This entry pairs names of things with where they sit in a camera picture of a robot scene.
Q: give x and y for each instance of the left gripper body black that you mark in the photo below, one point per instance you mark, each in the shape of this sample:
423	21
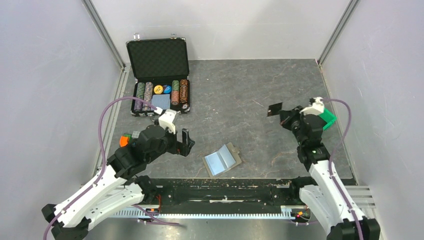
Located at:
172	145

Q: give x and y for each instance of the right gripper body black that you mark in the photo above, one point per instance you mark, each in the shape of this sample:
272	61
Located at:
297	120

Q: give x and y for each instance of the olive card holder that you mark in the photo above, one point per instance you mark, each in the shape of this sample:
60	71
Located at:
222	160

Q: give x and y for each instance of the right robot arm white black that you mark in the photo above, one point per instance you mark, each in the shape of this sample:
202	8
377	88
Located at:
323	191

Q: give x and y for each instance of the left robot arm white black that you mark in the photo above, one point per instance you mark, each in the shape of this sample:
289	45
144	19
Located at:
117	185

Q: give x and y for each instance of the blue playing card deck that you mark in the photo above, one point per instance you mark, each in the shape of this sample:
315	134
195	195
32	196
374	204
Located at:
162	101

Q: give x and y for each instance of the green plastic bin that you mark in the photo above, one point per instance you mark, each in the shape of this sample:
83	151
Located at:
328	117

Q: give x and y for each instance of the colourful toy block set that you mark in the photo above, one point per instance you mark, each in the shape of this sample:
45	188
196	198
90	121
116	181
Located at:
129	139

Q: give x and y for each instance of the purple green chip stack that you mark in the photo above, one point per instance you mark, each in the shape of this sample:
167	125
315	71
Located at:
138	105

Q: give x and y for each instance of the blue dealer button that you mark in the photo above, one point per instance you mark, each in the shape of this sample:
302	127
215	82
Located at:
167	89

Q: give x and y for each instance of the yellow dealer button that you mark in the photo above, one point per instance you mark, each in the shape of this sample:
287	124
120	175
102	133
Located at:
158	89

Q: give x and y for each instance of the brown orange chip stack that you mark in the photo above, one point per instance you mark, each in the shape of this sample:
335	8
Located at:
183	91

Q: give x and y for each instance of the green orange chip stack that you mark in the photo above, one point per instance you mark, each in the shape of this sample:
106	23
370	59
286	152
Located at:
175	92

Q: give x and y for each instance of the purple brown chip stack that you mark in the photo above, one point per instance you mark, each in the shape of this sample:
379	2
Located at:
147	96

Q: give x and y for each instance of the black poker chip case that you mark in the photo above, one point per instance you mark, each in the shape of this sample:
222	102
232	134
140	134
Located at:
160	61

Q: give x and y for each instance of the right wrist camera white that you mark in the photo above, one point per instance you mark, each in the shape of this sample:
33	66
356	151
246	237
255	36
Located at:
316	107

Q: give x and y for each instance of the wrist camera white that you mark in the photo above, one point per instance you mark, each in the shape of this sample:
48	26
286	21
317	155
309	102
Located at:
167	120
316	107

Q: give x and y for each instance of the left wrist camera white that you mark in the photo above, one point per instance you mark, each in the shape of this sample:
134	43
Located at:
167	120

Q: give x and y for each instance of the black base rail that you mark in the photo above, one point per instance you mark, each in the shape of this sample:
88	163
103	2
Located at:
221	196

